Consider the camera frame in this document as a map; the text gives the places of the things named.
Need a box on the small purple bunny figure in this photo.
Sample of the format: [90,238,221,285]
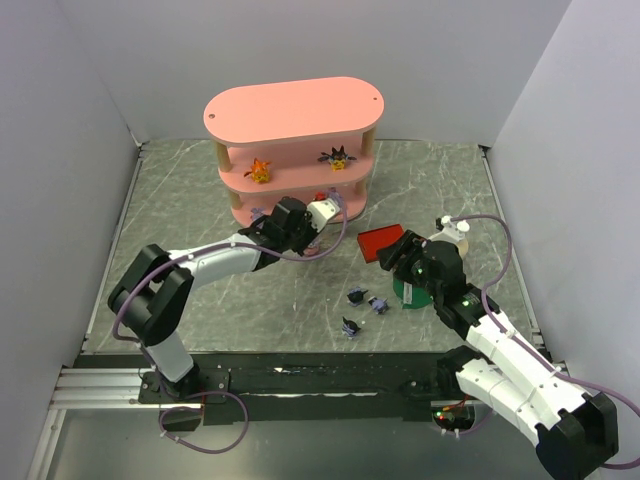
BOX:
[250,207,266,222]

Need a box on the purple black figure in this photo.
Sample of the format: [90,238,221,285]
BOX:
[368,296,389,315]
[342,317,361,339]
[347,287,368,306]

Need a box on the orange pikachu figure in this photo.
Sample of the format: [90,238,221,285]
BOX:
[244,158,271,184]

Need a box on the black winged pikachu figure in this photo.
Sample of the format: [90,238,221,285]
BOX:
[317,146,357,172]

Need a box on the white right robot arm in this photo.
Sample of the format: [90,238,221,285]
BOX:
[377,231,619,479]

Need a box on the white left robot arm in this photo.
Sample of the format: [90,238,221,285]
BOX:
[107,196,344,399]

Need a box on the pink three-tier wooden shelf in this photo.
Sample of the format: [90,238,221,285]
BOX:
[203,77,385,226]

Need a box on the red flat box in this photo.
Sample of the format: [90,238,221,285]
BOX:
[357,224,404,264]

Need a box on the beige pump bottle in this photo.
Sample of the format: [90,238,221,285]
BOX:
[429,230,469,258]

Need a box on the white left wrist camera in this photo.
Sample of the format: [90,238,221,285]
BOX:
[307,197,342,233]

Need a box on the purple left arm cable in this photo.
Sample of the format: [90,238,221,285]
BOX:
[110,191,351,396]

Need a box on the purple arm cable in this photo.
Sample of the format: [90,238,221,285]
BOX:
[110,191,351,396]
[449,213,640,471]

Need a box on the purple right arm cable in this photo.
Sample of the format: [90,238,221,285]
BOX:
[449,213,640,471]

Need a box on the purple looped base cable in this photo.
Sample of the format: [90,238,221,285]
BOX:
[157,389,250,455]

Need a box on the aluminium rail frame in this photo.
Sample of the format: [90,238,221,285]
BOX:
[47,364,161,412]

